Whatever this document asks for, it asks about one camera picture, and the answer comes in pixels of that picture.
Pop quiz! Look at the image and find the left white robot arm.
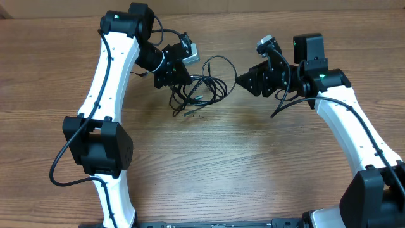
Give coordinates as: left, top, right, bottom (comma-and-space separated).
63, 3, 199, 227

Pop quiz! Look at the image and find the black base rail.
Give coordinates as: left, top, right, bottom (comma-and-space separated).
78, 208, 342, 228

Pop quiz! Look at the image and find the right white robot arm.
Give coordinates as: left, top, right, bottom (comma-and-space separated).
236, 33, 404, 227

